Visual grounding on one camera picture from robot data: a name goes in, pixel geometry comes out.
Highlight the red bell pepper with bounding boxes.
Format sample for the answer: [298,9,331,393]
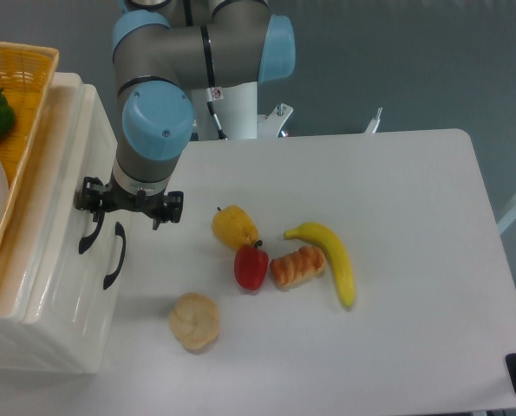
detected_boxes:
[234,240,269,291]

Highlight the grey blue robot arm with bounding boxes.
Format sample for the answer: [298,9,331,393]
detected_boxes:
[75,1,296,225]

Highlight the yellow banana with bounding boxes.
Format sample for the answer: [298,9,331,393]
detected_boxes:
[283,222,356,309]

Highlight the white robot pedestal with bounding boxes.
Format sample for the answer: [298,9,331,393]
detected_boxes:
[189,82,258,141]

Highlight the black bottom drawer handle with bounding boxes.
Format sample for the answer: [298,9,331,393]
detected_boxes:
[102,221,127,290]

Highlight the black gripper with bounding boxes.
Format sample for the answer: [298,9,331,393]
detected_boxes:
[74,177,184,231]

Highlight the white drawer cabinet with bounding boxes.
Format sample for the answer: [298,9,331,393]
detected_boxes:
[0,73,131,373]

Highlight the round beige bread roll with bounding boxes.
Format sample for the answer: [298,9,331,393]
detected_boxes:
[168,292,219,353]

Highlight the yellow woven basket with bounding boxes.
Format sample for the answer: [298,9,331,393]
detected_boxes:
[0,42,59,248]

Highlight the yellow bell pepper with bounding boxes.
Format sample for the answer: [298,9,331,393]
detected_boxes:
[212,205,258,250]

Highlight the black top drawer handle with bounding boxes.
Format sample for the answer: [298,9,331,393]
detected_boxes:
[78,213,105,255]

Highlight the orange croissant bread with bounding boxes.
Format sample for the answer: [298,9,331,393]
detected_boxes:
[270,245,327,289]

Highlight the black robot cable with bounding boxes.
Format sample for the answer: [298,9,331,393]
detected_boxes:
[203,88,229,141]

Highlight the black drawer handle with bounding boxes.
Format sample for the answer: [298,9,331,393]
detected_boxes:
[78,213,105,255]
[102,221,127,290]

